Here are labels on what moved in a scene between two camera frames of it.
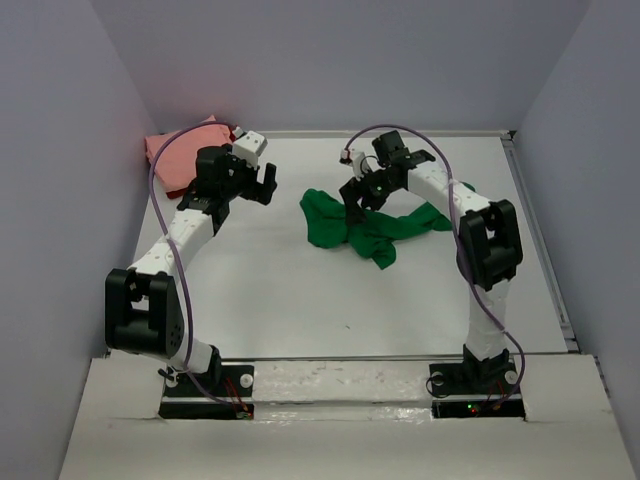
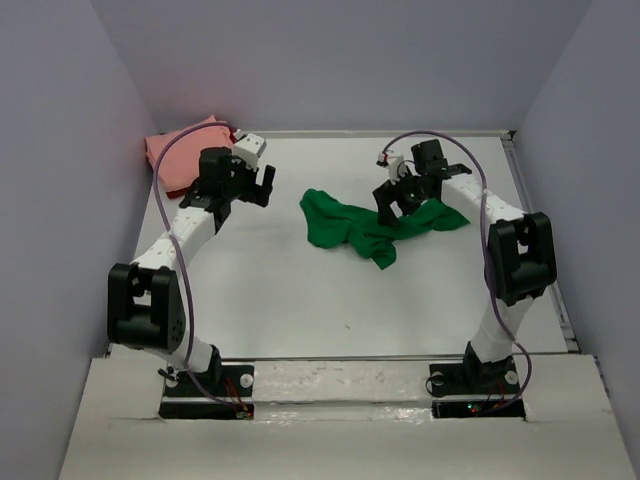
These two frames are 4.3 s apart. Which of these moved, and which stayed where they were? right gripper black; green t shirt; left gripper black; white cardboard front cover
Moved: right gripper black
Stayed: left gripper black; green t shirt; white cardboard front cover
